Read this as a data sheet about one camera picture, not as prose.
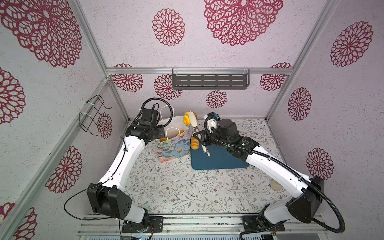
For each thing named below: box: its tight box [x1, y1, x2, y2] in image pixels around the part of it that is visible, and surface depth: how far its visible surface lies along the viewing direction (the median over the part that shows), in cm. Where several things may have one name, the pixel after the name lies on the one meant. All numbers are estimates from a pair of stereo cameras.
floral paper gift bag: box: [155, 115, 191, 163], surface depth 83 cm
